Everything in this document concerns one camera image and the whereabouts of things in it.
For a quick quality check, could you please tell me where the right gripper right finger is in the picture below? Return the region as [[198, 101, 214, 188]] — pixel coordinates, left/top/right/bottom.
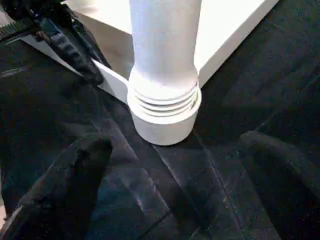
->
[[238, 130, 320, 240]]

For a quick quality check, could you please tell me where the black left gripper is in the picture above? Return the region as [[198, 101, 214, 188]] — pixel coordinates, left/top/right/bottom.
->
[[0, 0, 105, 86]]

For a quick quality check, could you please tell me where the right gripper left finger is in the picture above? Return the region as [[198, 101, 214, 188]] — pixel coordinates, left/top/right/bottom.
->
[[0, 138, 114, 240]]

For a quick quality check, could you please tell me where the white plastic table leg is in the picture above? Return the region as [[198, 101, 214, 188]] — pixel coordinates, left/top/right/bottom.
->
[[126, 0, 203, 118]]

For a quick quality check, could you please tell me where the white plastic table top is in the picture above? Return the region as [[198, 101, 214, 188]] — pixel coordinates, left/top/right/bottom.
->
[[21, 0, 280, 146]]

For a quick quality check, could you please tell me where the black work mat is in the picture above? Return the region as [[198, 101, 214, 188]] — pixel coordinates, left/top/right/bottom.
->
[[0, 0, 320, 240]]

